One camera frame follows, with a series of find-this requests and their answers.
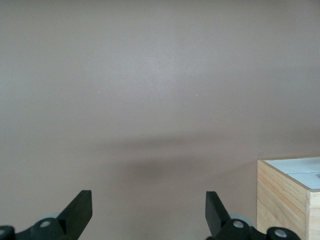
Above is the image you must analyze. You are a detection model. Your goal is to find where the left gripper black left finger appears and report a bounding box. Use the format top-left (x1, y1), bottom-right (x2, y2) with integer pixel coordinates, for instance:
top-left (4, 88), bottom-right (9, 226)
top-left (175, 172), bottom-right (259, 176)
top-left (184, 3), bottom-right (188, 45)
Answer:
top-left (0, 189), bottom-right (93, 240)

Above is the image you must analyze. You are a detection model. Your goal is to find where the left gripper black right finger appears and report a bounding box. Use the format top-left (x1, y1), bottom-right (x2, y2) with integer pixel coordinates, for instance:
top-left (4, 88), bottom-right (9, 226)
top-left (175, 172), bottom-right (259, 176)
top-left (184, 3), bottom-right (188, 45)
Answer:
top-left (205, 191), bottom-right (301, 240)

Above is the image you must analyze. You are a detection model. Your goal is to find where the light wooden drawer cabinet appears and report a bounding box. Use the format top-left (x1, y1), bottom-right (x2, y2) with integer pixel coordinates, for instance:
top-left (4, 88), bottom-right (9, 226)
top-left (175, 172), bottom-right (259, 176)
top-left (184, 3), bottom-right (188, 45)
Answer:
top-left (256, 156), bottom-right (320, 240)

